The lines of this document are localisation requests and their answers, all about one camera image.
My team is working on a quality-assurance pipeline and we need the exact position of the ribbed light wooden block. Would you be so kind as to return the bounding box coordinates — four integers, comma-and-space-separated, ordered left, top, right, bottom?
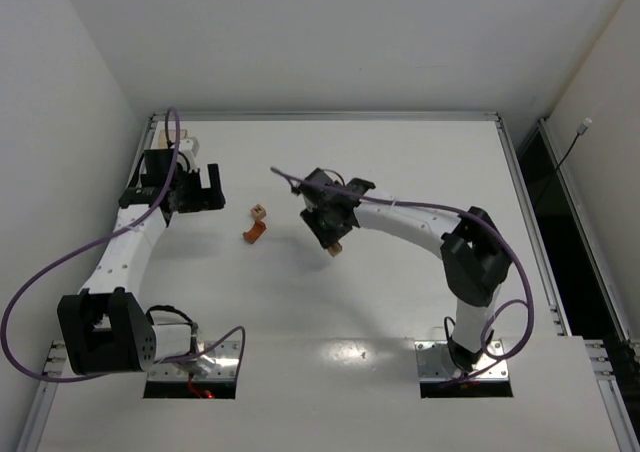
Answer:
327, 242, 343, 257

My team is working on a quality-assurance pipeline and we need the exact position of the transparent orange plastic box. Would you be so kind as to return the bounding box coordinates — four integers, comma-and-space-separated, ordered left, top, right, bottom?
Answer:
157, 129, 188, 149

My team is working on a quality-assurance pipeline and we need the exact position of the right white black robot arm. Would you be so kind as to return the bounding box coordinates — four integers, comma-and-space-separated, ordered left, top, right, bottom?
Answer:
292, 168, 511, 372

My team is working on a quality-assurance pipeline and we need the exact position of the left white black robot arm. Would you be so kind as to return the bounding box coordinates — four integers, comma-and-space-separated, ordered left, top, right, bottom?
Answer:
57, 138, 226, 376

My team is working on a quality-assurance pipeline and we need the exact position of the reddish wooden arch block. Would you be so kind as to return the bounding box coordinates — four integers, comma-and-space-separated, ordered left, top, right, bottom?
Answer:
242, 220, 267, 244

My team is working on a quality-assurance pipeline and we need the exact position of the wooden letter N cube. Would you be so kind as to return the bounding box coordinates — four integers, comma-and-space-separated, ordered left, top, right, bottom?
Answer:
250, 204, 266, 221

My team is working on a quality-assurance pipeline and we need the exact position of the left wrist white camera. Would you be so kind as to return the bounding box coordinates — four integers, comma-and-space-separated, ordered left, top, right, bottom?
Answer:
178, 138, 200, 172

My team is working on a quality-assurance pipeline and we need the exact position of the aluminium table frame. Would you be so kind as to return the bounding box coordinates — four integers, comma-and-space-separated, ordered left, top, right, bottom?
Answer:
22, 113, 639, 451

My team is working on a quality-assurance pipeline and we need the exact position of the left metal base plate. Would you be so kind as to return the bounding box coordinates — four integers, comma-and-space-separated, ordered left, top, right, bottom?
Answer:
147, 340, 242, 383

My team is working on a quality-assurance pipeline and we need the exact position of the metal base plate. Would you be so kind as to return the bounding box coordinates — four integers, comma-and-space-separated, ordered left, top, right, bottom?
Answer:
147, 340, 242, 383
414, 340, 510, 385

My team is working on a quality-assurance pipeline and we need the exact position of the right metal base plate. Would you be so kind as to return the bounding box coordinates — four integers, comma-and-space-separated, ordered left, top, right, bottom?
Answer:
414, 340, 510, 385

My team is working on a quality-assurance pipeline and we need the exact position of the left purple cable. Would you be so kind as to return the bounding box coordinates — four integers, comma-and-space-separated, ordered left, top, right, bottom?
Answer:
1, 106, 247, 384

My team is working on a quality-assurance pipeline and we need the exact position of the black cable white plug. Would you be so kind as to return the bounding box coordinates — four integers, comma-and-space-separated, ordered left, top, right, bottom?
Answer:
533, 117, 593, 209

